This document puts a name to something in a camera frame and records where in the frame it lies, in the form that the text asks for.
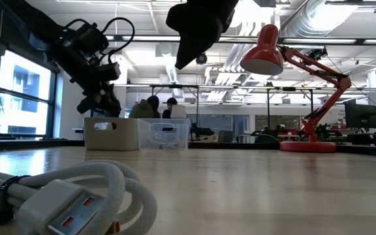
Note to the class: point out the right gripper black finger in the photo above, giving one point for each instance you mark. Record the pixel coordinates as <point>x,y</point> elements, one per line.
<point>193,49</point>

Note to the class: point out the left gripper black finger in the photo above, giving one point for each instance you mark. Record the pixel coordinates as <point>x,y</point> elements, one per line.
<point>91,106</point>
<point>112,104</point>

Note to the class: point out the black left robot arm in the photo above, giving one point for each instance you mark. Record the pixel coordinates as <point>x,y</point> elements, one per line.
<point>34,19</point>

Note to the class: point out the person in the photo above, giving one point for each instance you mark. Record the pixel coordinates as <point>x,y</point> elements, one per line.
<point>142,111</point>
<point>167,107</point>

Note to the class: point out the light grey plastic bin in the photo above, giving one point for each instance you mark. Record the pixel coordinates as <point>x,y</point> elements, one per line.
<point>113,138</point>

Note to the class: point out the white laptop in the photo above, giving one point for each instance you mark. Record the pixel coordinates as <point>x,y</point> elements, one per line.
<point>179,111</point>

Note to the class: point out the red desk lamp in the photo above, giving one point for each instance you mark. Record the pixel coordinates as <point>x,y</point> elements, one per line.
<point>263,52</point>

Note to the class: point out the clear plastic bin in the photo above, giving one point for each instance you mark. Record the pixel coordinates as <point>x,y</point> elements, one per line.
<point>178,134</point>

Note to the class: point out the black metal stand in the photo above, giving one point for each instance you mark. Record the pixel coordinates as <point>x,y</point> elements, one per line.
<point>268,111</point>

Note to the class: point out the black monitor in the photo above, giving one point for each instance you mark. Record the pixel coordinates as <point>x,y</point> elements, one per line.
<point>361,115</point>

